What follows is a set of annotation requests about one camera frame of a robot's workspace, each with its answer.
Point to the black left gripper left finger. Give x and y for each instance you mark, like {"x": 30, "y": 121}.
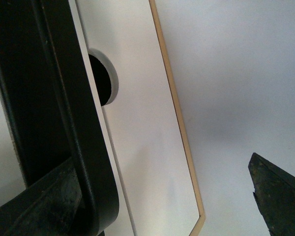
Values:
{"x": 46, "y": 208}

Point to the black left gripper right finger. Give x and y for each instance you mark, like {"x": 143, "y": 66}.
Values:
{"x": 274, "y": 193}

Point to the wooden drawer cabinet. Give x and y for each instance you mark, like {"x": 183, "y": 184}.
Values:
{"x": 172, "y": 86}

